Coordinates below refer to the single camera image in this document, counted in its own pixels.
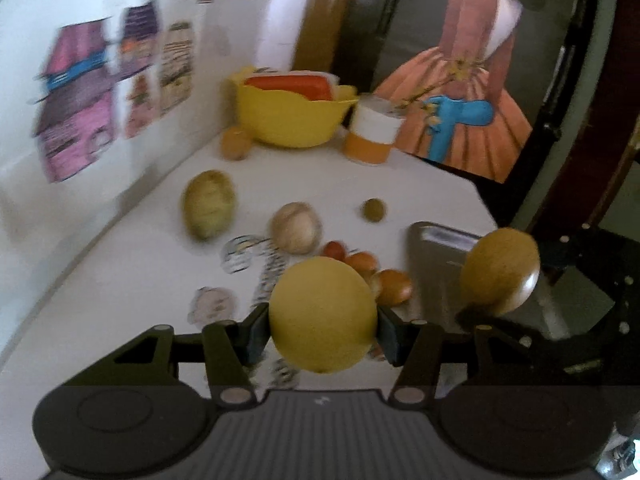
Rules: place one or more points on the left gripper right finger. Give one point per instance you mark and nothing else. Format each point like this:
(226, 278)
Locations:
(415, 347)

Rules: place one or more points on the white orange cup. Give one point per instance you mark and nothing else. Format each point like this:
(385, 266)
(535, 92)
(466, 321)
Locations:
(372, 131)

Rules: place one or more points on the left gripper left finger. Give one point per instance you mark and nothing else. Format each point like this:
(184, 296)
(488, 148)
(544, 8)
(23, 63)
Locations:
(230, 348)

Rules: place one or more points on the large yellow lemon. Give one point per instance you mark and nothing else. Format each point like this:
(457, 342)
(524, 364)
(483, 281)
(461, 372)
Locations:
(322, 316)

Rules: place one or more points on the woman in dress painting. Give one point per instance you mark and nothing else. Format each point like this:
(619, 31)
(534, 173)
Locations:
(471, 76)

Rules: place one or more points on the small orange tangerine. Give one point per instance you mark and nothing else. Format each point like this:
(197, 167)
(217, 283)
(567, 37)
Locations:
(364, 263)

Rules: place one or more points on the metal tray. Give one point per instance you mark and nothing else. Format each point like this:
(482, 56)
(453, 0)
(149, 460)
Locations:
(435, 256)

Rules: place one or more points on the small orange fruit by bowl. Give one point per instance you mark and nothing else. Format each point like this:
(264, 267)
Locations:
(235, 144)

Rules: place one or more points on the beige peach fruit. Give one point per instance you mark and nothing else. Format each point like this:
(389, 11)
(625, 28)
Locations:
(296, 228)

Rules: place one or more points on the small red tomato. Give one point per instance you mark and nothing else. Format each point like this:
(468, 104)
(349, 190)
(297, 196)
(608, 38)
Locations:
(335, 250)

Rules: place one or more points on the small brown round fruit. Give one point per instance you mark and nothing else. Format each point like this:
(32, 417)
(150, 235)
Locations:
(374, 210)

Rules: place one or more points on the green oval mango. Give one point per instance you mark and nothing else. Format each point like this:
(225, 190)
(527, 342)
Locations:
(208, 204)

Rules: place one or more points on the brown round pear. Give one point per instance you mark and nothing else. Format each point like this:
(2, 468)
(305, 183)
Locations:
(500, 272)

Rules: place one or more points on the yellow plastic bowl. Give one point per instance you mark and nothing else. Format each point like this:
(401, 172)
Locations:
(286, 119)

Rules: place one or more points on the orange sponge in bowl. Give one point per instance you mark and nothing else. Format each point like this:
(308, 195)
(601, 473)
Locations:
(313, 87)

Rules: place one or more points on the colourful house drawings sheet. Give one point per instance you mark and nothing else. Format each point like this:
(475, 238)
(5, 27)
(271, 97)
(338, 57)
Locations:
(96, 90)

